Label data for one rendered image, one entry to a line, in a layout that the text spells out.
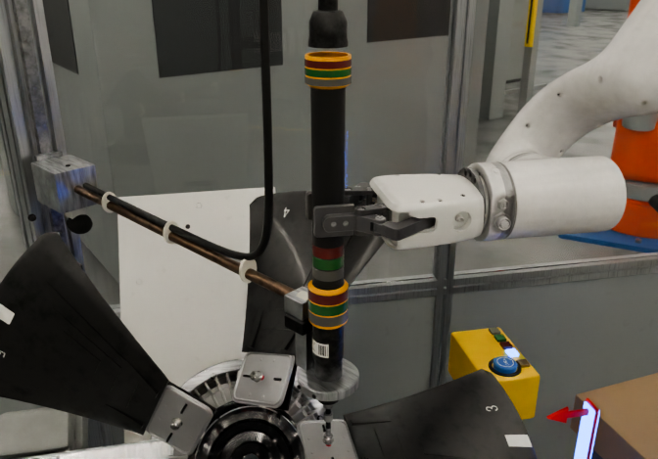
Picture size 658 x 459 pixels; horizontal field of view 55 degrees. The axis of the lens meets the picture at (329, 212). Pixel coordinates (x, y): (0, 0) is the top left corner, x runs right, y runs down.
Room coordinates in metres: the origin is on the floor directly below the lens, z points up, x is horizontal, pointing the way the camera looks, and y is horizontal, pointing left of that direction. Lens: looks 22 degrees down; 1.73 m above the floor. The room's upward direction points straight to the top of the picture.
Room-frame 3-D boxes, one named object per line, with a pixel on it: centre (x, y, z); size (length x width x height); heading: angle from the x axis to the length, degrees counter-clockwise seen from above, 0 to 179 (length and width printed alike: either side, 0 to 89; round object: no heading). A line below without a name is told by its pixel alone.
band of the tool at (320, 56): (0.60, 0.00, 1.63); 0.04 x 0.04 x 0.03
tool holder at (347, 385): (0.61, 0.01, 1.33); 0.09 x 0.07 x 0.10; 46
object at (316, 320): (0.60, 0.00, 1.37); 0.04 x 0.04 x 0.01
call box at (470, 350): (0.96, -0.29, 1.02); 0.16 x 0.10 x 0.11; 11
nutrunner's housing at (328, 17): (0.60, 0.00, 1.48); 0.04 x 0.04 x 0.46
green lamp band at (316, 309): (0.60, 0.00, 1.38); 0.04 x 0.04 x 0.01
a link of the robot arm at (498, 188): (0.64, -0.17, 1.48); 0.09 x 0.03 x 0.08; 12
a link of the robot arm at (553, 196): (0.66, -0.25, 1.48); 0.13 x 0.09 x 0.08; 102
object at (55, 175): (1.03, 0.45, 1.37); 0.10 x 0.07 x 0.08; 46
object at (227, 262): (0.81, 0.22, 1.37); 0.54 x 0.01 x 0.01; 46
